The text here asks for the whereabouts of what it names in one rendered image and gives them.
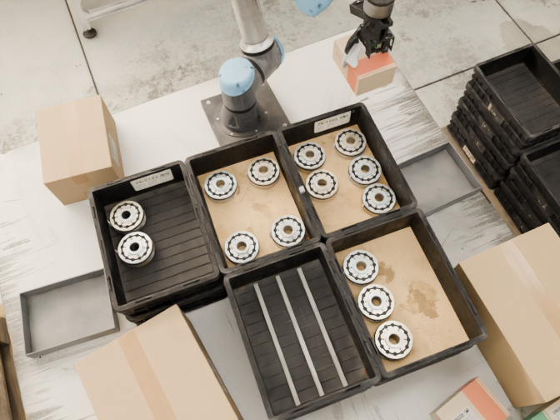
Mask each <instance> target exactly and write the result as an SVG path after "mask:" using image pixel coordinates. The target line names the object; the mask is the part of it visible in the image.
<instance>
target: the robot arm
mask: <svg viewBox="0 0 560 420"><path fill-rule="evenodd" d="M289 1H293V2H295V3H296V5H297V8H298V9H299V10H300V11H301V12H303V13H304V14H305V15H307V16H309V17H315V16H317V15H318V14H320V13H321V12H322V11H324V10H325V9H326V8H328V7H329V5H330V4H331V2H332V1H333V0H289ZM231 2H232V7H233V10H234V12H235V16H236V19H237V24H238V26H239V29H240V32H241V35H242V40H241V42H240V48H241V50H242V56H241V57H235V59H232V58H231V59H229V60H227V61H226V62H225V63H224V64H223V65H222V66H221V68H220V71H219V86H220V88H221V92H222V100H223V105H222V110H221V119H222V124H223V125H224V126H225V127H226V128H227V129H229V130H231V131H233V132H235V133H245V132H249V131H252V130H253V129H254V128H256V127H257V126H258V125H259V124H260V123H261V121H262V120H263V110H262V107H261V105H260V103H259V102H258V100H257V97H256V91H257V90H258V89H259V88H260V87H261V86H262V85H263V84H264V83H265V82H266V80H267V79H268V78H269V77H270V76H271V75H272V74H273V73H274V72H275V71H276V70H278V68H279V67H280V65H281V64H282V62H283V59H284V55H285V53H284V48H283V45H282V44H281V43H280V42H279V39H278V38H277V37H275V36H274V35H272V34H271V33H270V32H268V30H267V27H266V23H265V20H264V16H263V10H262V7H261V4H260V1H259V0H231ZM394 3H395V0H357V1H355V2H353V3H351V4H349V7H350V13H351V14H353V15H355V16H357V17H359V18H361V19H363V20H364V21H363V23H362V24H360V25H359V27H358V28H357V30H356V31H355V33H354V34H353V35H352V36H351V37H350V38H349V39H348V41H347V44H346V47H345V49H344V54H343V57H342V68H345V67H346V66H347V64H349V65H351V66H352V67H353V68H356V67H357V65H358V54H359V53H360V52H361V45H360V44H358V43H359V41H360V42H361V43H362V44H363V45H364V47H365V48H366V51H365V54H366V55H367V57H368V59H370V56H371V54H373V53H380V52H381V53H386V52H388V51H389V49H390V51H392V52H393V53H394V51H393V43H394V39H395V36H394V35H393V33H392V31H391V30H390V29H389V27H391V26H392V25H393V20H392V19H391V14H392V12H393V7H394ZM358 39H359V40H358ZM391 39H392V46H391V45H390V42H391Z"/></svg>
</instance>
